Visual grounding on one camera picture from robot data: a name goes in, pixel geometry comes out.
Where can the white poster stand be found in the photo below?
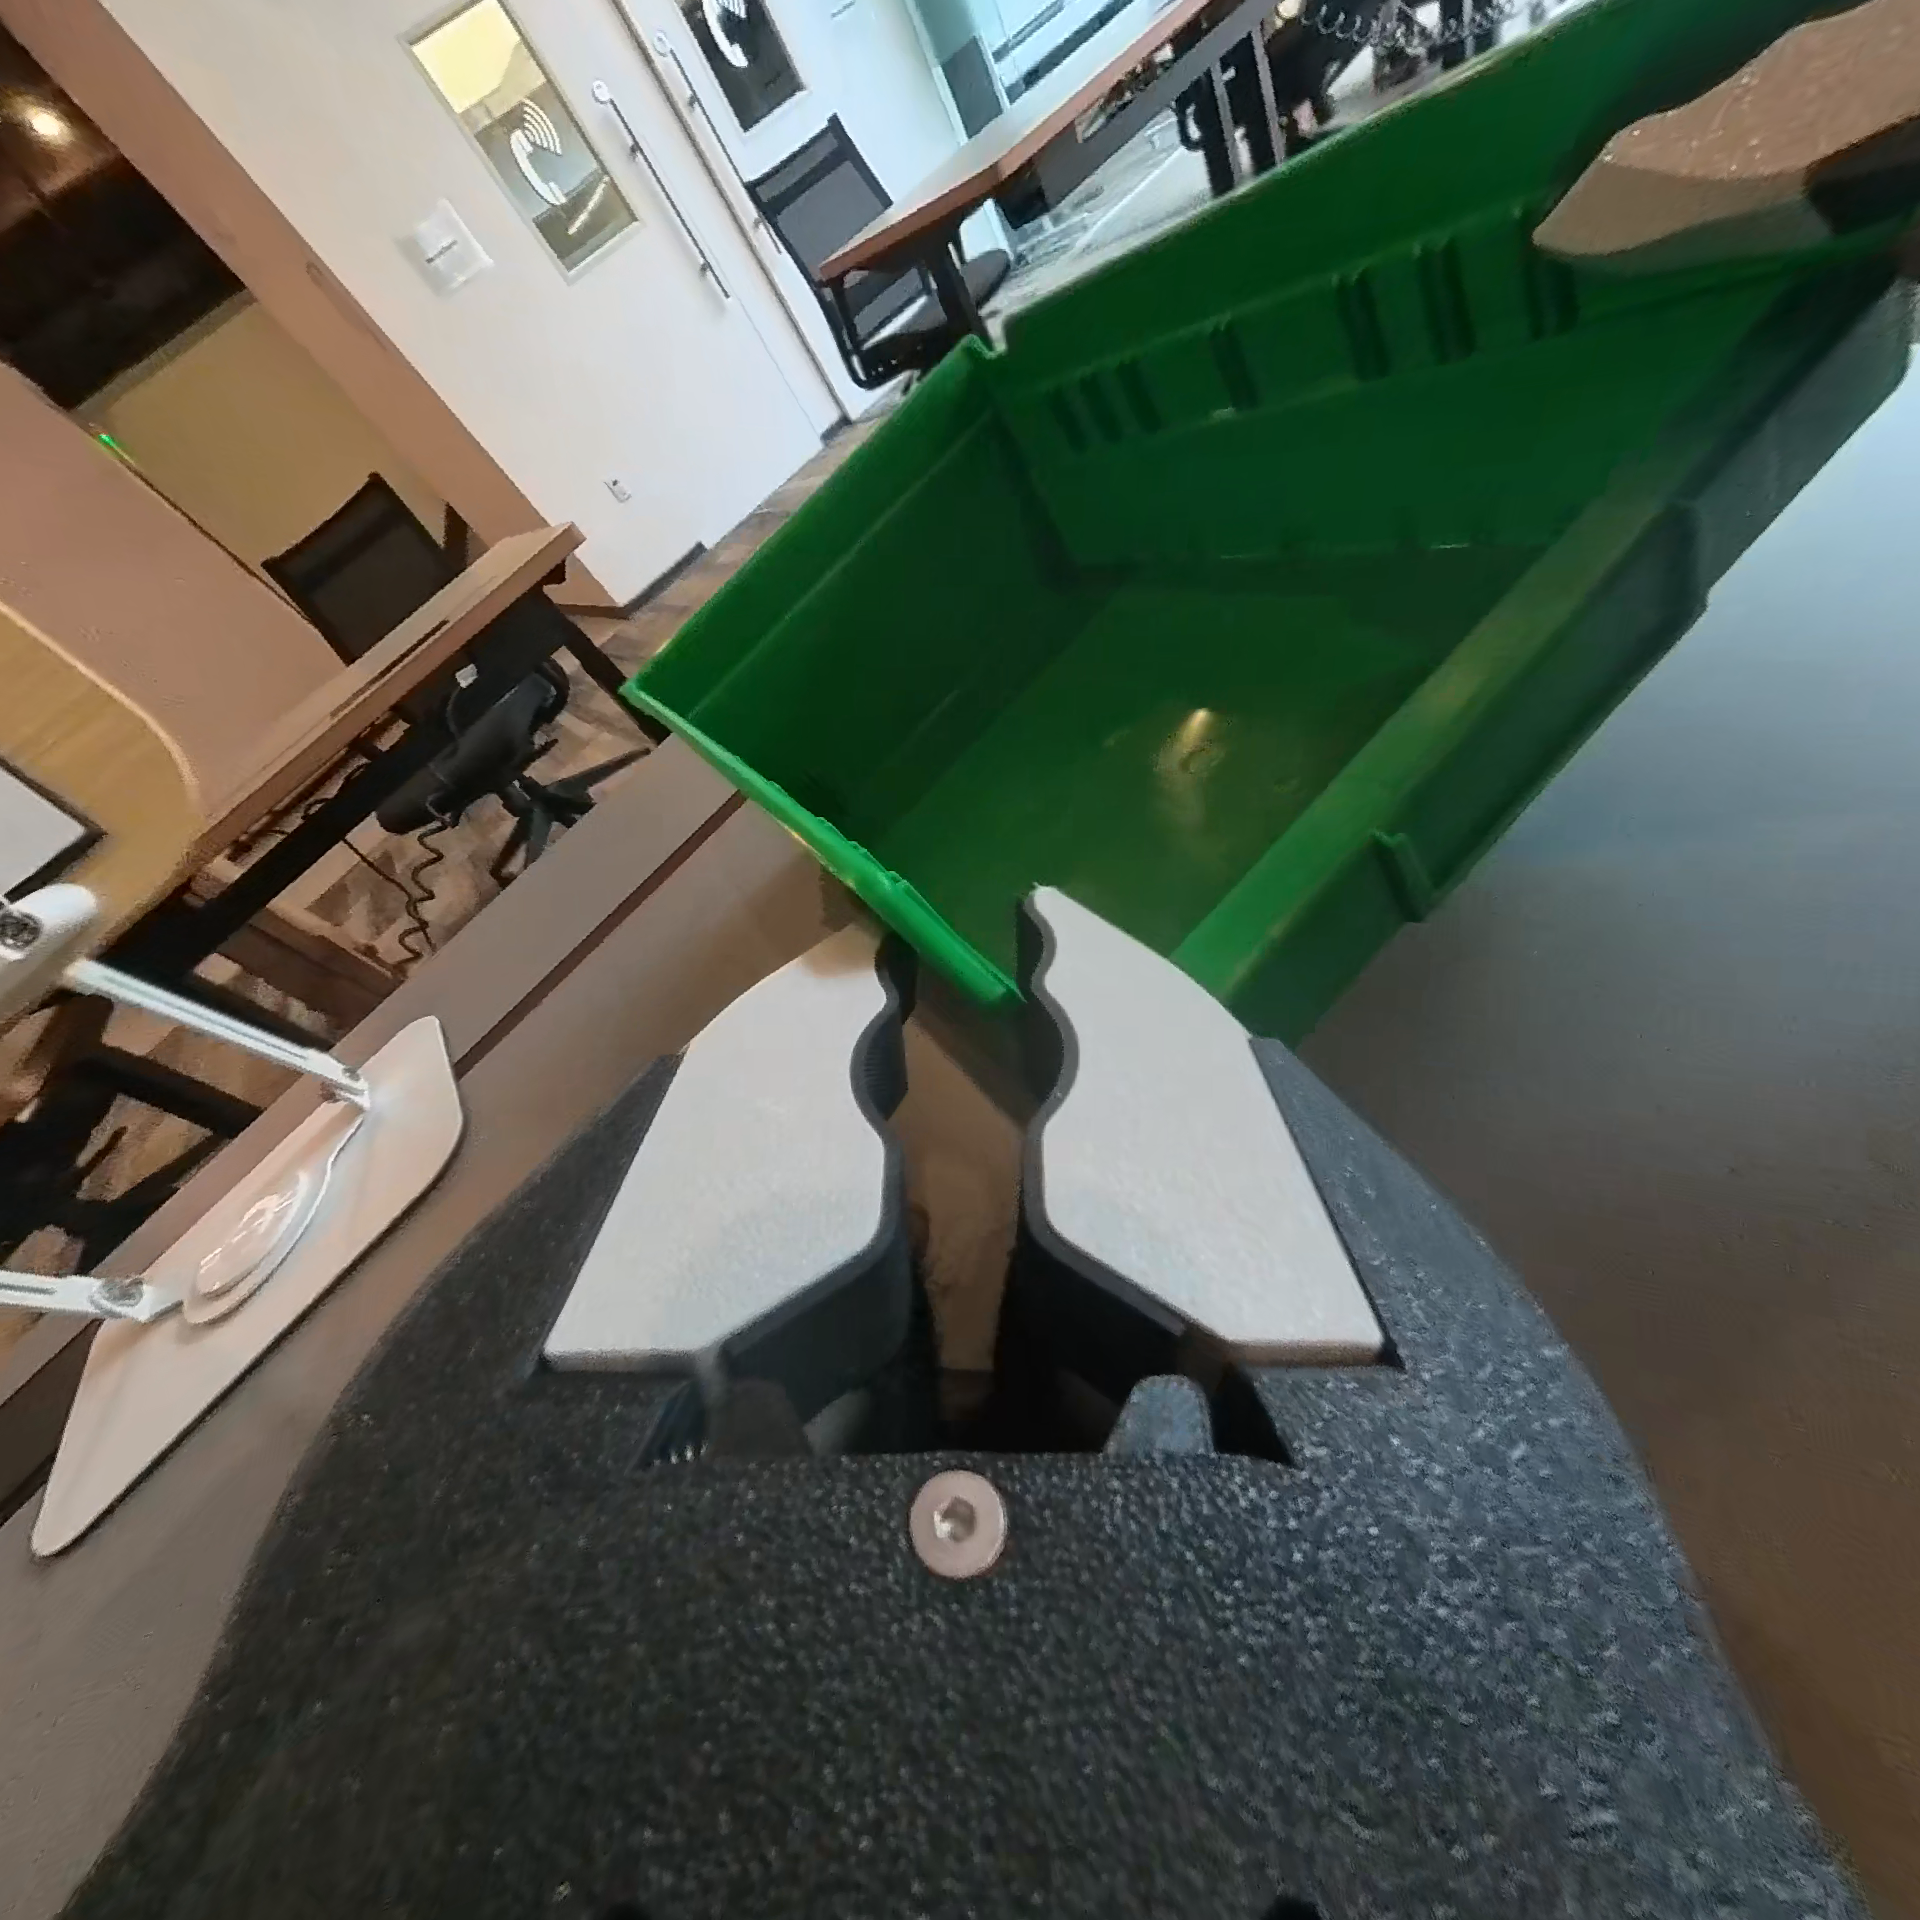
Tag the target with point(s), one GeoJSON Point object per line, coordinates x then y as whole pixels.
{"type": "Point", "coordinates": [256, 1201]}

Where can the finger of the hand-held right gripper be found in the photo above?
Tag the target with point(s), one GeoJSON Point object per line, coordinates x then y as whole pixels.
{"type": "Point", "coordinates": [1724, 163]}

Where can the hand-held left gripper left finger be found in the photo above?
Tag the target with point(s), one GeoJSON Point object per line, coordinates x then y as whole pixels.
{"type": "Point", "coordinates": [721, 1201]}

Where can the green plastic bin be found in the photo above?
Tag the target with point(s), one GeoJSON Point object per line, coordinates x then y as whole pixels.
{"type": "Point", "coordinates": [1199, 675]}

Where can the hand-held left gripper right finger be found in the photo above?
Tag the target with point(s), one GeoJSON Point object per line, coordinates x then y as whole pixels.
{"type": "Point", "coordinates": [1199, 1188]}

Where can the white wall sign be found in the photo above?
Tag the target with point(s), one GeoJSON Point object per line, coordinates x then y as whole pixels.
{"type": "Point", "coordinates": [444, 240]}

